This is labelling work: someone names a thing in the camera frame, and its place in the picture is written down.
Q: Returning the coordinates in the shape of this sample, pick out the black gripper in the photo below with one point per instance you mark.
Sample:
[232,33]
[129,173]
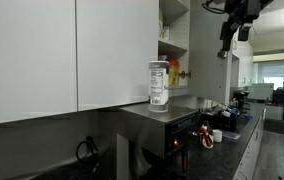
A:
[243,11]

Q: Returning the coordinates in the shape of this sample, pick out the round metal door lock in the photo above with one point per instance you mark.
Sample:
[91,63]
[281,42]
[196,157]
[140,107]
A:
[223,54]

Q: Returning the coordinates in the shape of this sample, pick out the white cabinet door with lock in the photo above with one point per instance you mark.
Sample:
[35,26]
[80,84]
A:
[208,66]

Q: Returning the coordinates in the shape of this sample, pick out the white sugar container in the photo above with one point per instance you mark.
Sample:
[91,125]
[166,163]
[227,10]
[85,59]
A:
[158,86]

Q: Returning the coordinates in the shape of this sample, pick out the white cabinet shelving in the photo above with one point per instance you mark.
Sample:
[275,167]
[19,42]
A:
[178,20]

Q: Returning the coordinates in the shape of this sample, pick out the metal door hinge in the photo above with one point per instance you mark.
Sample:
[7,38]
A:
[184,74]

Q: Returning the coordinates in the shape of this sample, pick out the small white container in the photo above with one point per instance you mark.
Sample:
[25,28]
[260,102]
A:
[166,33]

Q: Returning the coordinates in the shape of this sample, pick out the white base cabinet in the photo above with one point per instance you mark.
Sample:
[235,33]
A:
[248,156]

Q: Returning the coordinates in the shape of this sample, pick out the black appliance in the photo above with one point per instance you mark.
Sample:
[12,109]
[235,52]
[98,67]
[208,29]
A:
[240,96]

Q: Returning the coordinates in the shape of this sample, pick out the yellow creamer bottle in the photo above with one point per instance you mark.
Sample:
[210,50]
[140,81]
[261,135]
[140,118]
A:
[174,75]

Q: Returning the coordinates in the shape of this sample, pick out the yellow box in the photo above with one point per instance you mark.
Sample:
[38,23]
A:
[161,25]

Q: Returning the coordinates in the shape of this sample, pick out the black condiment organizer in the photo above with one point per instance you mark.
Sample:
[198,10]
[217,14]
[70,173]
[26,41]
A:
[218,121]

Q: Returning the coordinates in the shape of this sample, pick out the clear plastic tray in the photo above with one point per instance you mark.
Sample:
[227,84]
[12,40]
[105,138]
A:
[231,135]

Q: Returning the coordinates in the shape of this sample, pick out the white cup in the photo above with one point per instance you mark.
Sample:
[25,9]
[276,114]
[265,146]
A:
[217,136]

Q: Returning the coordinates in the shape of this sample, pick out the red and white object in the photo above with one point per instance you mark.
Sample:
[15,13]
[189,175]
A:
[206,136]

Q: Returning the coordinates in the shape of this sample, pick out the stainless steel coffee machine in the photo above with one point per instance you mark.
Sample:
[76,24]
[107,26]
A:
[148,133]

